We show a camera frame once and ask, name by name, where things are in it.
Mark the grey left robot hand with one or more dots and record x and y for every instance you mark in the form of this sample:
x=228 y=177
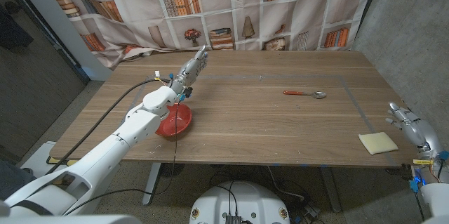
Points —
x=189 y=71

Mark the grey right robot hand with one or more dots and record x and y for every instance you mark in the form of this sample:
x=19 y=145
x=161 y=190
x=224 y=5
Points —
x=417 y=131

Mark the pale yellow sponge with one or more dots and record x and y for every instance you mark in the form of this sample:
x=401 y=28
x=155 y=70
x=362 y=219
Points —
x=378 y=143

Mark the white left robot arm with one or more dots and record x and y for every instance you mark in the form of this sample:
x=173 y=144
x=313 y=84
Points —
x=101 y=157

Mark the red plastic bowl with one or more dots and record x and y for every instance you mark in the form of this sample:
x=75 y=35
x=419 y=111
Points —
x=177 y=122

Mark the printed bookshelf backdrop cloth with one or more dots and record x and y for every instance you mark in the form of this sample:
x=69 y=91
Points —
x=224 y=13

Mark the white table leg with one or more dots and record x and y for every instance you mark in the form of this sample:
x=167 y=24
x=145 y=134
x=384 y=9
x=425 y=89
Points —
x=151 y=182
x=330 y=189

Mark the floor power strip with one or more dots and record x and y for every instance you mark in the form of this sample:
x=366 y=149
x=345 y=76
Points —
x=311 y=211

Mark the white robot torso base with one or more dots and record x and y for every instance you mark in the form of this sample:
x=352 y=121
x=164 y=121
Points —
x=238 y=199

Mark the white floor plate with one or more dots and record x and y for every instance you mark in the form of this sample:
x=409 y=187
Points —
x=36 y=159

